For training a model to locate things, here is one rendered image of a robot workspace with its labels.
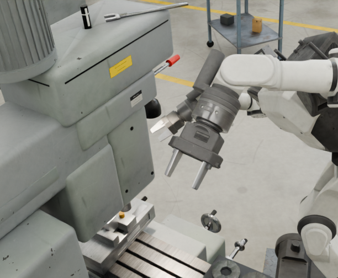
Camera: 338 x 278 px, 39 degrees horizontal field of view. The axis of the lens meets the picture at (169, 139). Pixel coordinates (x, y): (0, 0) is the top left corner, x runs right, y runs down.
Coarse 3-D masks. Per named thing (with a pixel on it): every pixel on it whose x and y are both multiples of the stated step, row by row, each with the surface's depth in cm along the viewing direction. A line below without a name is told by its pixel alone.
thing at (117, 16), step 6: (162, 6) 138; (168, 6) 137; (174, 6) 137; (180, 6) 138; (126, 12) 137; (132, 12) 136; (138, 12) 136; (144, 12) 136; (150, 12) 136; (108, 18) 134; (114, 18) 134
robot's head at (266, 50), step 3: (267, 45) 149; (261, 48) 148; (264, 48) 148; (267, 48) 149; (270, 48) 149; (258, 51) 149; (261, 51) 148; (264, 51) 148; (267, 51) 148; (270, 51) 149; (255, 54) 150; (264, 54) 148; (267, 54) 148; (270, 54) 149; (273, 54) 149; (276, 57) 149
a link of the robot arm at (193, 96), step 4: (192, 92) 190; (196, 92) 190; (188, 96) 190; (192, 96) 190; (196, 96) 191; (184, 100) 194; (188, 100) 192; (192, 100) 191; (196, 100) 192; (188, 104) 192; (192, 104) 191; (196, 104) 192; (192, 108) 191
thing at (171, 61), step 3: (171, 57) 152; (174, 57) 152; (177, 57) 153; (168, 60) 151; (171, 60) 151; (174, 60) 152; (177, 60) 153; (165, 63) 150; (168, 63) 151; (171, 63) 151; (174, 63) 152; (162, 66) 149; (165, 66) 150; (168, 66) 152; (156, 69) 148; (159, 69) 148; (162, 69) 149; (156, 72) 147; (159, 72) 148
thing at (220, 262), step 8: (216, 264) 154; (224, 264) 154; (232, 264) 154; (240, 264) 155; (208, 272) 154; (216, 272) 152; (224, 272) 153; (232, 272) 151; (240, 272) 152; (248, 272) 152; (256, 272) 150
